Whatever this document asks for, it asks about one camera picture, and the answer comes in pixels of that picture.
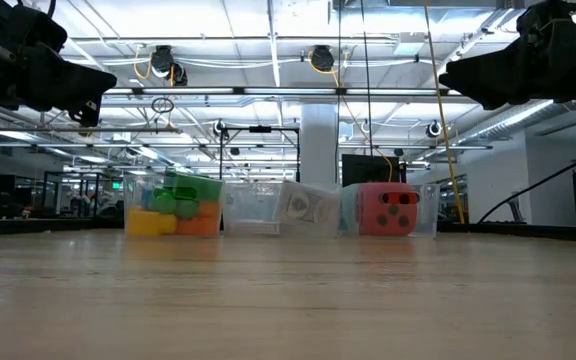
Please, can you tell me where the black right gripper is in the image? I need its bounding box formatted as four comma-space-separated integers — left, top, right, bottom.
437, 0, 576, 111

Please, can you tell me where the silver ceiling duct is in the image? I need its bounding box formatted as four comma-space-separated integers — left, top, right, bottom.
482, 97, 576, 141

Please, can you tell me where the black background rig frame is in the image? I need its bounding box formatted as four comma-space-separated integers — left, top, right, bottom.
216, 124, 303, 184

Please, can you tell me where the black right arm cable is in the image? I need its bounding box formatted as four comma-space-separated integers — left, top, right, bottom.
476, 143, 576, 225

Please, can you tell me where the black white playing card box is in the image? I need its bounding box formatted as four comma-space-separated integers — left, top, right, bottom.
273, 179, 343, 237

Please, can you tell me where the white pillar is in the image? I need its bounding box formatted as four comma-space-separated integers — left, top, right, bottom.
299, 102, 339, 185

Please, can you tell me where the long yellow brick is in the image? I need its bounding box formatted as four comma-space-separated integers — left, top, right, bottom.
126, 208, 179, 238

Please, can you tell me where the green two-stud brick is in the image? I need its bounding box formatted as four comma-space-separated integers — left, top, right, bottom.
149, 191, 200, 221

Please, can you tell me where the orange sloped brick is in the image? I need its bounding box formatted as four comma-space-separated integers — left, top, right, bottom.
197, 200, 223, 219

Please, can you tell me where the black ceiling cable reel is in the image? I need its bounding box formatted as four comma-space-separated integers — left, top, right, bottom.
211, 118, 231, 142
424, 118, 444, 140
309, 44, 337, 73
148, 44, 190, 87

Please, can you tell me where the red foam die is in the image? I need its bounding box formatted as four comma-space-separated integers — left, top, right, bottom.
355, 181, 420, 238

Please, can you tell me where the grey floor stand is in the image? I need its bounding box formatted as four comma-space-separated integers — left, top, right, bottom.
505, 199, 528, 225

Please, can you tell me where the yellow hanging cable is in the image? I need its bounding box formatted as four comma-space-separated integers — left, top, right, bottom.
421, 0, 467, 225

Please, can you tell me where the black background monitor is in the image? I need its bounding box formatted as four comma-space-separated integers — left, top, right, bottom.
341, 153, 408, 188

